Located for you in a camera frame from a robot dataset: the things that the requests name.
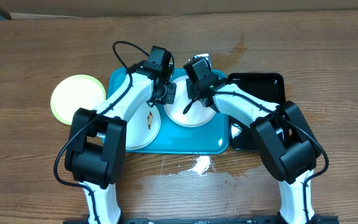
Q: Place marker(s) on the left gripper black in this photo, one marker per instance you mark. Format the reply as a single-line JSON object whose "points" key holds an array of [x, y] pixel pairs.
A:
{"points": [[169, 98]]}

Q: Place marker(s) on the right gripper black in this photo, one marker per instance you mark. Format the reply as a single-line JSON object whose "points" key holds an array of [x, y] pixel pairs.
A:
{"points": [[194, 91]]}

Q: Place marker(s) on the white plate top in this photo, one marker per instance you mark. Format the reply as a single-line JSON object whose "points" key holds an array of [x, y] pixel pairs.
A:
{"points": [[196, 116]]}

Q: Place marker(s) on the white plate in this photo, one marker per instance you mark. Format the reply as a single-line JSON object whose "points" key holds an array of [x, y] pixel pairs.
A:
{"points": [[196, 116], [143, 127]]}

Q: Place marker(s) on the yellow-green plate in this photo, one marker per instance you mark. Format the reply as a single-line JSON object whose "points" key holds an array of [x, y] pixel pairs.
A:
{"points": [[74, 92]]}

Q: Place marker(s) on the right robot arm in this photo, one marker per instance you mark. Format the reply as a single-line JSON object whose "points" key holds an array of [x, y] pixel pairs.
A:
{"points": [[283, 138]]}

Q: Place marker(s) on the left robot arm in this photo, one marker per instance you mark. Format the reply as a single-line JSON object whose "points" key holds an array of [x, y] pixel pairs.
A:
{"points": [[96, 148]]}

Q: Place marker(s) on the teal plastic tray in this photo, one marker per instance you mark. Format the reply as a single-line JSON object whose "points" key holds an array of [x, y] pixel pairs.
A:
{"points": [[210, 138]]}

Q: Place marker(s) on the black plastic tray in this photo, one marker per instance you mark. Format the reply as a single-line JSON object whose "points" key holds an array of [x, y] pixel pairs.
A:
{"points": [[265, 86]]}

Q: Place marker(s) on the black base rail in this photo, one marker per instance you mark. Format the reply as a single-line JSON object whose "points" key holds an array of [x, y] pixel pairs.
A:
{"points": [[317, 219]]}

